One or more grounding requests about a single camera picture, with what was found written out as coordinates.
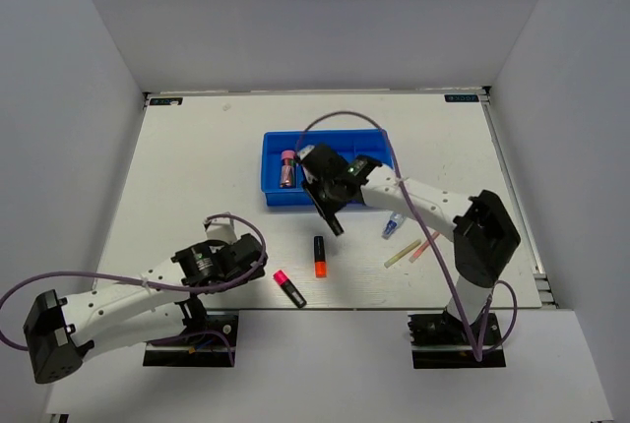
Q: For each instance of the right blue corner label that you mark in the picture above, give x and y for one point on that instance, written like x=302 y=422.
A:
x=461 y=98

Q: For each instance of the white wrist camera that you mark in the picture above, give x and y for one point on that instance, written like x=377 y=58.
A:
x=220 y=229
x=303 y=153

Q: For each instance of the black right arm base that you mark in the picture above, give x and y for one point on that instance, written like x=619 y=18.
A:
x=437 y=342

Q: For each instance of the black highlighter pink cap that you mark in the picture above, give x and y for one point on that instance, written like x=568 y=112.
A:
x=289 y=289

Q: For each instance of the left blue corner label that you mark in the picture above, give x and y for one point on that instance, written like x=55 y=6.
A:
x=165 y=101

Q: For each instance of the thin orange highlighter pen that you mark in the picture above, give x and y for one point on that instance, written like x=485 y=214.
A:
x=422 y=248

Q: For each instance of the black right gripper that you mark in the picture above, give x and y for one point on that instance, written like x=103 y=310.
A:
x=311 y=186

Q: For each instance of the blue corner label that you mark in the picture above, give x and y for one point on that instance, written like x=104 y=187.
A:
x=461 y=98
x=165 y=101

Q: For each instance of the black highlighter orange cap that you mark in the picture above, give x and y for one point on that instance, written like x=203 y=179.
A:
x=320 y=264

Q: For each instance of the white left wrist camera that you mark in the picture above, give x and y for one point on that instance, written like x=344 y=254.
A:
x=220 y=229

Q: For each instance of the glue stick pink cap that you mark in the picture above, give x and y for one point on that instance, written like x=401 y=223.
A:
x=287 y=180

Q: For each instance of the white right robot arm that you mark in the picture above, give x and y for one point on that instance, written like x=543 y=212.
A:
x=483 y=235

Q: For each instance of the thin yellow highlighter pen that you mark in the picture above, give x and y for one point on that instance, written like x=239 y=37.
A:
x=401 y=254

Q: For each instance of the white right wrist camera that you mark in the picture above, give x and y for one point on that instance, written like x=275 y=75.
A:
x=303 y=153

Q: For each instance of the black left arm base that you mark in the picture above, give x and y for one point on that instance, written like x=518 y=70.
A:
x=213 y=349

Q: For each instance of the black highlighter yellow cap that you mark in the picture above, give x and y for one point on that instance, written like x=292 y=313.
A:
x=328 y=211

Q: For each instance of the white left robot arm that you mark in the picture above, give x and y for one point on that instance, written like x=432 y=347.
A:
x=62 y=333

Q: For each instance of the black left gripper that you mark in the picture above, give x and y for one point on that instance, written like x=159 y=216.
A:
x=257 y=273

